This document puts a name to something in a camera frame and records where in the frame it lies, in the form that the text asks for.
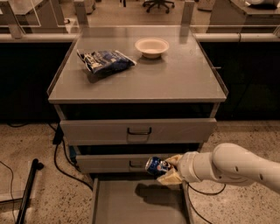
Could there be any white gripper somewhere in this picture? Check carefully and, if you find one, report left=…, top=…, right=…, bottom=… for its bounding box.
left=157, top=151, right=200, bottom=186

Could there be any blue pepsi can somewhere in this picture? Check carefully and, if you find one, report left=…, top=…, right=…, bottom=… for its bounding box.
left=145, top=157, right=172, bottom=177

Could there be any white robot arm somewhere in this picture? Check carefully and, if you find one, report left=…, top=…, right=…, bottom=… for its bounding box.
left=157, top=143, right=280, bottom=193

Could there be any top grey drawer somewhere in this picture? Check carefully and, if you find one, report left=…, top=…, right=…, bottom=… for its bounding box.
left=60, top=118, right=216, bottom=145

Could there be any bottom grey open drawer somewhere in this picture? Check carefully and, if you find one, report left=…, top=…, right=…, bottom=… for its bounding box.
left=89, top=174, right=193, bottom=224

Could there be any middle grey drawer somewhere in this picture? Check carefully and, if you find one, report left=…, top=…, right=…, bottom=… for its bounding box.
left=76, top=154, right=152, bottom=173

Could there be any grey drawer cabinet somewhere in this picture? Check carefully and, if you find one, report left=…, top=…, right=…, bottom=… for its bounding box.
left=46, top=25, right=229, bottom=224

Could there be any white paper bowl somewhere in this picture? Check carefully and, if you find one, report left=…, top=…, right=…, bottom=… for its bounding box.
left=135, top=38, right=169, bottom=59

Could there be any blue chip bag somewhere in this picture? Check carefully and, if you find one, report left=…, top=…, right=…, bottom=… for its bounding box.
left=77, top=51, right=137, bottom=74

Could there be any black pole stand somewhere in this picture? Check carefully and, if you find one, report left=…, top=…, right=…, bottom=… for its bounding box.
left=16, top=158, right=44, bottom=224

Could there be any white railing bar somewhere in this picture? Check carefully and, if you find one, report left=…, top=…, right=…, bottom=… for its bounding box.
left=0, top=33, right=280, bottom=43

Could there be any black office chair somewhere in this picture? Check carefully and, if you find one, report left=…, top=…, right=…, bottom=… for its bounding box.
left=142, top=0, right=175, bottom=14

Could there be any black floor cable right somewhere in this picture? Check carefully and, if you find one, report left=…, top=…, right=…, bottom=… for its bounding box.
left=186, top=182, right=228, bottom=224

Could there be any black floor cable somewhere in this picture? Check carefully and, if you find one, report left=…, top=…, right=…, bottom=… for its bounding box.
left=5, top=121, right=95, bottom=192
left=186, top=182, right=228, bottom=224

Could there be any black floor cable left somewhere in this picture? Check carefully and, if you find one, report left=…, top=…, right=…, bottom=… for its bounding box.
left=5, top=121, right=95, bottom=192

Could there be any thin black cable far left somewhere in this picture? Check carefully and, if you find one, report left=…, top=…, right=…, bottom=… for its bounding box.
left=0, top=160, right=17, bottom=224

